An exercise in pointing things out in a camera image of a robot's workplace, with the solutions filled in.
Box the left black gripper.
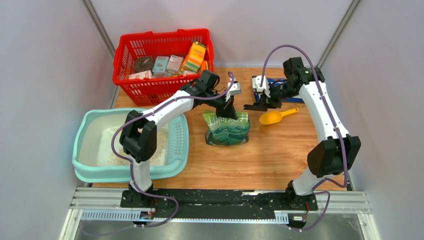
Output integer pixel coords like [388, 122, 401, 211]
[204, 89, 238, 120]

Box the yellow plastic scoop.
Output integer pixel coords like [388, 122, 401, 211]
[259, 108, 300, 125]

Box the green litter bag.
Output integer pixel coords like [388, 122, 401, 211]
[202, 111, 251, 146]

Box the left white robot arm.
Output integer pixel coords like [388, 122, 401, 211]
[113, 70, 241, 208]

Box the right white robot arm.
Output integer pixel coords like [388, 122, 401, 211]
[244, 57, 361, 210]

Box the pink grey small box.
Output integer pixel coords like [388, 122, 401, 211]
[165, 55, 184, 75]

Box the teal small box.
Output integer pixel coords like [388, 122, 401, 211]
[151, 56, 170, 74]

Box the beige cat litter pile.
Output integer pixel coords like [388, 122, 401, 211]
[105, 124, 169, 167]

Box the brown round box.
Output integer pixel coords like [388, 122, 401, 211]
[132, 56, 155, 73]

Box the teal plastic litter box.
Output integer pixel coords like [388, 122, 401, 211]
[71, 108, 189, 183]

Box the blue white snack bag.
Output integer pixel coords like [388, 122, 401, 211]
[253, 77, 304, 104]

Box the orange green sponge pack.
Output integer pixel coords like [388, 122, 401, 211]
[179, 41, 206, 75]

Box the white pink sponge pack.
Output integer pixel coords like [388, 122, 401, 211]
[128, 70, 153, 80]

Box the red plastic shopping basket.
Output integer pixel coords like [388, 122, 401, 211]
[112, 28, 215, 107]

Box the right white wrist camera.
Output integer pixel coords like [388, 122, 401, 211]
[252, 75, 271, 98]

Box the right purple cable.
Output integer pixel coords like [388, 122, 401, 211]
[259, 44, 349, 232]

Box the purple cable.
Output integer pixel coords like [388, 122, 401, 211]
[259, 44, 349, 232]
[110, 71, 236, 229]

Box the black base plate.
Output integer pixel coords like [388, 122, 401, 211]
[120, 188, 318, 220]

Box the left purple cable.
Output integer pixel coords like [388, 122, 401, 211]
[110, 71, 236, 229]

